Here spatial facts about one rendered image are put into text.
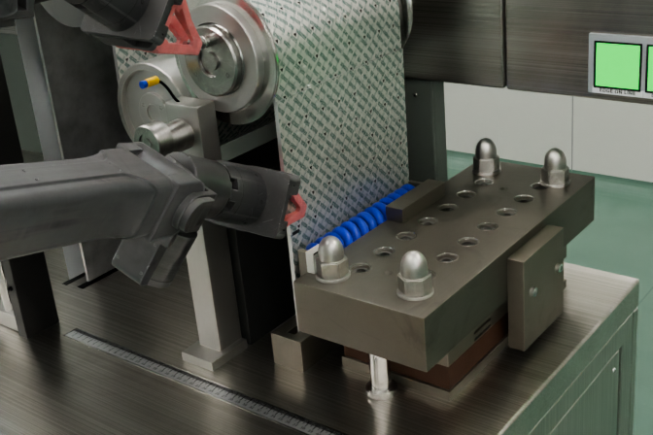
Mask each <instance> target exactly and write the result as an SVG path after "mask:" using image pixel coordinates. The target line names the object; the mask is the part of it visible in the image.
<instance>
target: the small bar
mask: <svg viewBox="0 0 653 435"><path fill-rule="evenodd" d="M444 195H445V182H441V181H436V180H430V179H427V180H426V181H424V182H423V183H421V184H419V185H417V186H416V187H414V188H413V189H411V190H410V191H408V192H406V193H405V194H403V195H402V196H400V197H399V198H397V199H396V200H395V201H393V202H392V203H390V204H389V205H387V206H386V219H387V220H391V221H395V222H400V223H405V222H406V221H408V220H409V219H411V218H412V217H414V216H416V215H417V214H419V213H420V212H421V211H422V210H424V209H425V208H427V207H428V206H430V205H431V204H432V203H434V202H435V201H437V200H438V199H440V198H441V197H443V196H444Z"/></svg>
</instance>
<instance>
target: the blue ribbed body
mask: <svg viewBox="0 0 653 435"><path fill-rule="evenodd" d="M414 187H415V186H414V185H412V184H404V185H403V186H402V187H401V188H398V189H396V190H395V191H394V192H392V193H390V194H388V195H387V197H384V198H382V199H380V200H379V202H376V203H374V204H372V206H371V207H367V208H366V209H364V211H363V212H359V213H358V214H357V215H356V216H355V217H351V218H349V220H348V221H344V222H343V223H341V224H340V226H336V227H335V228H333V229H332V231H331V232H328V233H326V234H325V235H324V237H326V236H335V237H336V238H338V239H339V240H340V241H341V243H342V245H343V249H344V248H346V247H347V246H349V245H350V244H352V243H353V242H355V241H356V240H357V239H358V238H360V237H361V236H363V235H364V234H366V233H368V232H369V231H371V230H372V229H374V228H375V227H377V226H378V225H380V224H381V223H383V222H384V221H386V220H387V219H386V206H387V205H389V204H390V203H392V202H393V201H395V200H396V199H397V198H399V197H400V196H402V195H403V194H405V193H406V192H408V191H410V190H411V189H413V188H414ZM324 237H320V238H318V239H316V241H315V243H310V244H308V245H307V246H306V250H308V251H309V250H310V249H312V248H313V247H315V246H316V245H318V244H320V242H321V241H322V239H324Z"/></svg>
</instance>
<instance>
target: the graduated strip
mask: <svg viewBox="0 0 653 435"><path fill-rule="evenodd" d="M63 336H64V337H67V338H69V339H71V340H74V341H76V342H79V343H81V344H84V345H86V346H89V347H91V348H94V349H96V350H98V351H102V352H105V353H107V354H109V355H111V356H114V357H116V358H118V359H121V360H123V361H126V362H128V363H131V364H133V365H136V366H138V367H141V368H143V369H145V370H148V371H150V372H153V373H155V374H158V375H160V376H162V377H164V378H167V379H169V380H171V381H174V382H176V383H179V384H181V385H185V386H188V387H190V388H193V389H195V390H197V391H200V392H202V393H205V394H207V395H210V396H212V397H215V398H217V399H220V400H222V401H223V402H226V403H228V404H231V405H233V406H236V407H238V408H241V409H243V410H246V411H248V412H250V413H253V414H255V415H258V416H260V417H263V418H267V419H269V420H272V421H274V422H276V423H279V424H281V425H284V426H286V427H288V428H290V429H293V430H295V431H297V432H300V433H302V434H305V435H348V434H346V433H343V432H340V431H338V430H335V429H333V428H330V427H328V426H325V425H323V424H320V423H318V422H315V421H313V420H311V419H308V418H304V417H302V416H299V415H297V414H294V413H292V412H289V411H287V410H284V409H282V408H279V407H276V406H274V405H271V404H269V403H266V402H264V401H261V400H259V399H256V398H255V397H252V396H250V395H247V394H244V393H242V392H239V391H237V390H234V389H232V388H229V387H227V386H224V385H220V384H218V383H215V382H212V381H210V380H207V379H205V378H202V377H200V376H197V375H195V374H193V373H191V372H188V371H186V370H183V369H180V368H178V367H175V366H173V365H170V364H168V363H165V362H163V361H160V360H158V359H155V358H153V357H150V356H147V355H145V354H142V353H140V352H137V351H134V350H132V349H129V348H127V347H124V346H122V345H119V344H116V343H114V342H111V341H109V340H106V339H104V338H101V337H99V336H96V335H94V334H91V333H89V332H86V331H83V330H82V329H79V328H75V329H73V330H72V331H70V332H68V333H66V334H64V335H63Z"/></svg>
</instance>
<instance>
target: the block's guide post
mask: <svg viewBox="0 0 653 435"><path fill-rule="evenodd" d="M368 356H369V369H370V381H369V382H368V383H367V384H366V386H365V390H366V394H367V396H368V397H370V398H372V399H374V400H388V399H391V398H393V397H394V396H395V395H396V394H397V383H396V381H394V380H393V379H392V376H391V362H390V360H388V359H385V358H382V357H379V356H376V355H373V354H370V353H369V354H368Z"/></svg>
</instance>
